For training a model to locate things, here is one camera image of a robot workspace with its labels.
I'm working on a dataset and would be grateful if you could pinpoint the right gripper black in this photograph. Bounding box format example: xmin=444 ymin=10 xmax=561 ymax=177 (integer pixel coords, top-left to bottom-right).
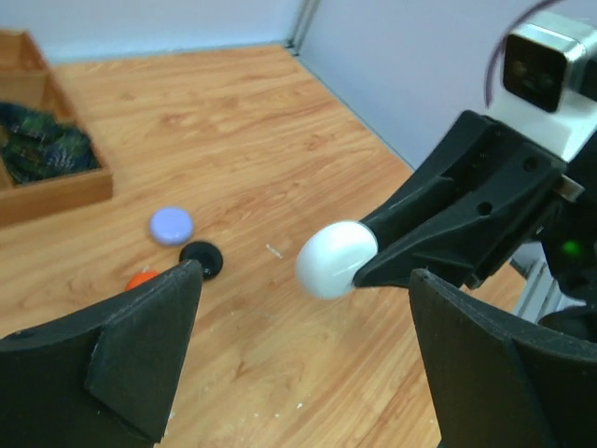
xmin=354 ymin=110 xmax=564 ymax=287

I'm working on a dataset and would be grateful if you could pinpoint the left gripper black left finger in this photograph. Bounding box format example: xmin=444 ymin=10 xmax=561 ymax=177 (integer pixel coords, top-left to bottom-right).
xmin=1 ymin=261 xmax=202 ymax=447

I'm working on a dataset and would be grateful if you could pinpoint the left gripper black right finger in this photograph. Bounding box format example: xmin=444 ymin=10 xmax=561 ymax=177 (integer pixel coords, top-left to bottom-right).
xmin=409 ymin=270 xmax=596 ymax=447

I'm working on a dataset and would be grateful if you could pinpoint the orange earbud charging case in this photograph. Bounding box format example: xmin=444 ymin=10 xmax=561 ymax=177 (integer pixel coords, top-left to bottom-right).
xmin=124 ymin=270 xmax=160 ymax=291

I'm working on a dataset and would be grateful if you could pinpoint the white earbud charging case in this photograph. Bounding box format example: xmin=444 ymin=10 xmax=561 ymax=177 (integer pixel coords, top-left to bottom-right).
xmin=295 ymin=220 xmax=379 ymax=300

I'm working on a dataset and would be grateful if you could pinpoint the purple earbud charging case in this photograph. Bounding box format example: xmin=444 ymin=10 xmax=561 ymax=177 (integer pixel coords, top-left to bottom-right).
xmin=148 ymin=207 xmax=194 ymax=246

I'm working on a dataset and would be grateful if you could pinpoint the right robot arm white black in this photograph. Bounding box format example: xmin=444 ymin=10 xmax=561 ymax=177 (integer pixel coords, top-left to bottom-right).
xmin=354 ymin=110 xmax=596 ymax=303

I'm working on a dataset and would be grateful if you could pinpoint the dark blue rolled tie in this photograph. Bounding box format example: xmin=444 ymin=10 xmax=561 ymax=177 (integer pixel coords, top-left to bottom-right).
xmin=1 ymin=102 xmax=100 ymax=185

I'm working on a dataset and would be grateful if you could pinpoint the wooden compartment tray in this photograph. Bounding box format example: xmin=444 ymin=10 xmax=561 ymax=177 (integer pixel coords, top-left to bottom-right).
xmin=1 ymin=29 xmax=113 ymax=226

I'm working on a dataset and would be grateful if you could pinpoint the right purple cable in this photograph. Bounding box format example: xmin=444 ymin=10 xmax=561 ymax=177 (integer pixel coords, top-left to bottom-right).
xmin=482 ymin=0 xmax=570 ymax=111

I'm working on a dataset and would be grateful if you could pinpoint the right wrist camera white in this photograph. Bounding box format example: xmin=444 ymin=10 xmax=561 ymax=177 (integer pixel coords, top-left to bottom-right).
xmin=487 ymin=11 xmax=596 ymax=162

